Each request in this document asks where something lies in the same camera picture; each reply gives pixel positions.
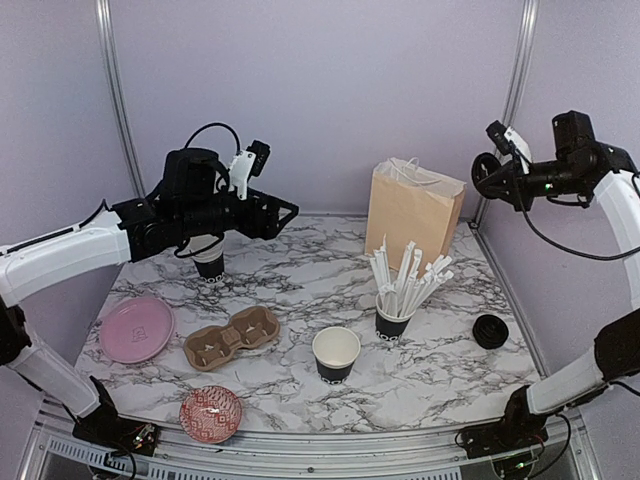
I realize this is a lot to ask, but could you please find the brown paper takeout bag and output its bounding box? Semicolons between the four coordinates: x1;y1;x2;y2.
365;157;466;270

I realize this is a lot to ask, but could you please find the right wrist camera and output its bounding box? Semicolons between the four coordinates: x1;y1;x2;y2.
486;120;533;162

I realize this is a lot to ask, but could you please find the pink plastic plate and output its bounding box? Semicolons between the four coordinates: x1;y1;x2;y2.
99;296;175;364

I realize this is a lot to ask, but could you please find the stack of black cup lids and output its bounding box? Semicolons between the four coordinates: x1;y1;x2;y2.
472;314;509;350

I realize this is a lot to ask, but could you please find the white wrapped straws bundle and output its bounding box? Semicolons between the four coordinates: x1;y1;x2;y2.
369;236;454;319

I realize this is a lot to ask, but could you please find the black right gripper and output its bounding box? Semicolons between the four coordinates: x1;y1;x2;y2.
477;154;586;212

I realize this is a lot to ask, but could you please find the aluminium front frame rail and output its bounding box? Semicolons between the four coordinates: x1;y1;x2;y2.
16;399;604;479

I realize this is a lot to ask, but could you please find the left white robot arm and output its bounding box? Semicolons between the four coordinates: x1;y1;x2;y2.
1;141;299;445

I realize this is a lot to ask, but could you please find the single black paper cup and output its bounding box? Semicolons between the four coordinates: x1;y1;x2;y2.
312;326;361;385

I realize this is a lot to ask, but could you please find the black cup holding straws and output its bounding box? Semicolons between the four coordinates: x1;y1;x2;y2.
375;294;415;342

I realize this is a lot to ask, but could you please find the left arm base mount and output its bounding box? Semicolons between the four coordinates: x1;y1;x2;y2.
73;400;159;457

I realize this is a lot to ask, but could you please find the brown cardboard cup carrier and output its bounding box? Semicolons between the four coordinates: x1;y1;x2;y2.
183;306;280;372

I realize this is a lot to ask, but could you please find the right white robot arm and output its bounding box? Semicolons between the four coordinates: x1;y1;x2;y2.
484;168;639;448

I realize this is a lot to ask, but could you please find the red patterned bowl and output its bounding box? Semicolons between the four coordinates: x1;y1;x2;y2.
179;386;243;444

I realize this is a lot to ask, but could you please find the left aluminium corner post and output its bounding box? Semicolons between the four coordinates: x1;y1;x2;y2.
95;0;146;197

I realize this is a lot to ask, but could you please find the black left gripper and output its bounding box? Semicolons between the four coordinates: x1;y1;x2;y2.
179;186;299;238

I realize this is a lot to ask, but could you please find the stack of black paper cups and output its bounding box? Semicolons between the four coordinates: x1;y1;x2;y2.
189;235;225;283

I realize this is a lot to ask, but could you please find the right aluminium corner post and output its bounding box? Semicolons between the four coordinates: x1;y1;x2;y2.
472;0;541;226

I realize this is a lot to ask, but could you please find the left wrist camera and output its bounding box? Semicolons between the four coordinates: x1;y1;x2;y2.
229;140;271;201

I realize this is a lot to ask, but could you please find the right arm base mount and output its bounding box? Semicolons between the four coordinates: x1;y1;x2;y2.
455;421;548;459

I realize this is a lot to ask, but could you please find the black cup lid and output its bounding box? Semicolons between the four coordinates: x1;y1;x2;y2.
471;152;501;191

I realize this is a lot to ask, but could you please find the aluminium corner post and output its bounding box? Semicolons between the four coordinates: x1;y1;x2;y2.
472;0;541;226
95;0;146;197

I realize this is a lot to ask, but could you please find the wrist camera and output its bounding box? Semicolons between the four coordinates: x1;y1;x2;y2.
486;120;533;162
229;140;271;201

